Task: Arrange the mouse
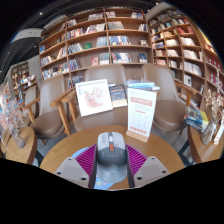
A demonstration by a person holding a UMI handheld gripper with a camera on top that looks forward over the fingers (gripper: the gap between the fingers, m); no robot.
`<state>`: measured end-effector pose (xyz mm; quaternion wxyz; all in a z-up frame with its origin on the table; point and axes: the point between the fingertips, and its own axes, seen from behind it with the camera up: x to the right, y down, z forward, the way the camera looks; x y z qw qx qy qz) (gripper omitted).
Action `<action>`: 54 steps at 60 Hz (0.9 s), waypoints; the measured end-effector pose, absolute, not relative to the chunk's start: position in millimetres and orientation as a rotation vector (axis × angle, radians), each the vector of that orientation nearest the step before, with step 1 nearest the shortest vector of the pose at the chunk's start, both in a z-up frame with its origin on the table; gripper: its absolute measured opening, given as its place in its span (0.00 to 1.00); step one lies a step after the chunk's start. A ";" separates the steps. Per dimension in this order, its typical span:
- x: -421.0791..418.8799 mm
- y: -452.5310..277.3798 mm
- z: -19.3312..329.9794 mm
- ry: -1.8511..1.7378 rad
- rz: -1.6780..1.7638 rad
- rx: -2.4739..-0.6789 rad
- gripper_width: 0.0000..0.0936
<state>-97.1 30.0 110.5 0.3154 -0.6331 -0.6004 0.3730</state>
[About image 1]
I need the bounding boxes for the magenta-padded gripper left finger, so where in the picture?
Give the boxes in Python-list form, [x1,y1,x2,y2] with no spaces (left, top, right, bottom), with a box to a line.
[53,143,99,189]

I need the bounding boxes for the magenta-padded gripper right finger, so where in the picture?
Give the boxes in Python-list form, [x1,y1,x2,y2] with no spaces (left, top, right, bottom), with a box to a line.
[125,143,172,188]

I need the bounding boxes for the grey computer mouse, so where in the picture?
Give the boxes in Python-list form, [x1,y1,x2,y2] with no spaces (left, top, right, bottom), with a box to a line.
[95,131,128,184]

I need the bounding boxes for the round blue mouse pad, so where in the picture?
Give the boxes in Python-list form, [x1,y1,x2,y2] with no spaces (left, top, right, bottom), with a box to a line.
[70,146,116,191]

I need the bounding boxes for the brown wooden-armed armchair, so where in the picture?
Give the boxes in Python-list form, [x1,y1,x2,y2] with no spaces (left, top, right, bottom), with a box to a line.
[23,75,73,140]
[61,63,134,133]
[141,63,198,133]

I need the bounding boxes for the white sign on wooden base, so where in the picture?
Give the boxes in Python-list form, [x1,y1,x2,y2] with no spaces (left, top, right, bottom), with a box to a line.
[125,87,158,143]

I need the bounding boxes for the round wooden side table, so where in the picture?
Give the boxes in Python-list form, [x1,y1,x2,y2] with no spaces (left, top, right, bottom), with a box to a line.
[0,126,38,165]
[187,124,224,164]

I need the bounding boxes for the white framed flower picture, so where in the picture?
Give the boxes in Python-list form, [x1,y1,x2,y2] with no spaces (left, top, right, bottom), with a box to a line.
[75,78,114,117]

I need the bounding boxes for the dark covered book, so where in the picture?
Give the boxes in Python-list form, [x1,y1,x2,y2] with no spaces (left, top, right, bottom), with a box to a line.
[108,83,128,109]

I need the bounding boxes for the stack of colourful books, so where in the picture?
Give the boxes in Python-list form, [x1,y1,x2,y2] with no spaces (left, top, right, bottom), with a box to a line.
[183,105,209,134]

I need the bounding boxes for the glass vase with dried flowers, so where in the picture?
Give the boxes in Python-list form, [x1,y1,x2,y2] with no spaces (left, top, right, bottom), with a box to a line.
[0,98,29,149]

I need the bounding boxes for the stack of pale blue books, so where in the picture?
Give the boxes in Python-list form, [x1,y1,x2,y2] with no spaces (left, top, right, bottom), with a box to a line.
[125,78,161,92]

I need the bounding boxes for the white dried flower bouquet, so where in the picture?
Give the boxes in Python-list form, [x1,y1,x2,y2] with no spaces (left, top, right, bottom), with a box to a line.
[200,69,224,146]

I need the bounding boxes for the small white table sign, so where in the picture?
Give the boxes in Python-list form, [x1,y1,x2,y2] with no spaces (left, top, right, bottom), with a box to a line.
[213,116,224,145]

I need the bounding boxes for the small distant bookshelf unit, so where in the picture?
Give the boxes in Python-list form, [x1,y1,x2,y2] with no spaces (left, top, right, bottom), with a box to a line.
[9,60,38,101]

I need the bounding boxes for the tall wooden bookshelf unit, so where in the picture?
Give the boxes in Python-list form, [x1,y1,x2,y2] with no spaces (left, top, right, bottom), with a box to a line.
[148,8,224,111]

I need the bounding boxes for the wide wooden bookshelf unit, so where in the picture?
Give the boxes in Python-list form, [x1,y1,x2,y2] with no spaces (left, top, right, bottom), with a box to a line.
[38,6,154,83]

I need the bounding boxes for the white hanging ceiling panel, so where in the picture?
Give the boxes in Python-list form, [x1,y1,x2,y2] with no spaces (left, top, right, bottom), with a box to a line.
[11,28,44,43]

